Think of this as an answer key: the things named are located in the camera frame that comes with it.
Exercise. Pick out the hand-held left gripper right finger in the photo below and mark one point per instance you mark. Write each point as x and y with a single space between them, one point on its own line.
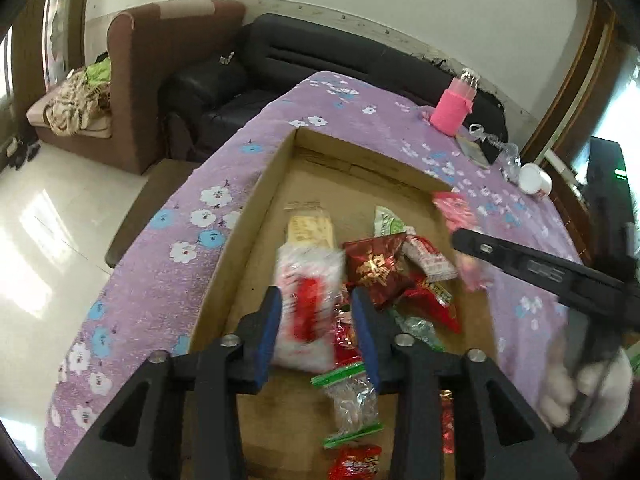
365 340

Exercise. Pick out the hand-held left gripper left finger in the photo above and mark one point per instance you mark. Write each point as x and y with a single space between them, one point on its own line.
267 340

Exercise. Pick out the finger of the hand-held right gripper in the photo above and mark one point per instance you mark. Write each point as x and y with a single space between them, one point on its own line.
505 255

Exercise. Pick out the white and red snack packet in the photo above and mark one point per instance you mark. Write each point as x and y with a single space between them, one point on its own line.
305 305

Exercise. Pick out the clear green-ended snack packet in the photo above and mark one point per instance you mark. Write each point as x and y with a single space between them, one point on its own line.
350 402

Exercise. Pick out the pink snack packet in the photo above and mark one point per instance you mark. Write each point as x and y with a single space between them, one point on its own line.
452 210

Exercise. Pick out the dark red snack packet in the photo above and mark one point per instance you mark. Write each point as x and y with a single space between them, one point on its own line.
372 270

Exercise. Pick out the bright red snack packet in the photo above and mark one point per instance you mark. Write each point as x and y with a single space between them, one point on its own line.
432 307

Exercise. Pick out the white red striped snack packet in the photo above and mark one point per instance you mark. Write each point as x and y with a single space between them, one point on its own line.
430 257

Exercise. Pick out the yellow snack packet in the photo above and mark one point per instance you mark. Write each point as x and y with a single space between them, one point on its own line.
310 230

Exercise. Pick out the green and white snack packet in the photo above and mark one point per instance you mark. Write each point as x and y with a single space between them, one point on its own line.
387 220

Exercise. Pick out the cardboard box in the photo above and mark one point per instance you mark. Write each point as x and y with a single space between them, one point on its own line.
310 180

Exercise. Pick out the person's right hand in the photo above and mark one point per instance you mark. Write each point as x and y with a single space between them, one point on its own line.
560 390

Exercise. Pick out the clear plastic wrapper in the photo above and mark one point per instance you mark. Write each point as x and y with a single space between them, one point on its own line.
507 157

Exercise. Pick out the dark flat booklet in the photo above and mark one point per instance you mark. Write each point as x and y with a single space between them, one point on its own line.
474 151

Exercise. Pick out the purple floral tablecloth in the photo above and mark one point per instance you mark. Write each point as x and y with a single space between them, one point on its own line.
200 240

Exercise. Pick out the pink bottle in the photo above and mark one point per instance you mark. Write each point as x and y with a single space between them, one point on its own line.
452 110

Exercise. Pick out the black sofa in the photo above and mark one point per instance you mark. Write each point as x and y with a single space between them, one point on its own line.
310 60

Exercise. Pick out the small grey object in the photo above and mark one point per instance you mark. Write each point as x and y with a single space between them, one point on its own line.
226 57

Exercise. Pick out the patterned cloth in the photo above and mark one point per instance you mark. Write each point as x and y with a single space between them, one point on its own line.
75 100

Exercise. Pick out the brown armchair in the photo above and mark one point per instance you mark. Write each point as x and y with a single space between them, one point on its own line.
135 60

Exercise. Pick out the dark shoes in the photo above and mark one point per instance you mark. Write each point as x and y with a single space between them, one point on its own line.
20 152

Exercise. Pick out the green cloth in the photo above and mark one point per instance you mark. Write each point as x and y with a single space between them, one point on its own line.
99 72

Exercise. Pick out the window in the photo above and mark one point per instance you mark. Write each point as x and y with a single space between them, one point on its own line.
55 25

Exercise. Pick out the wooden door frame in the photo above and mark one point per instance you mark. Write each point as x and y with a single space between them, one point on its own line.
575 85

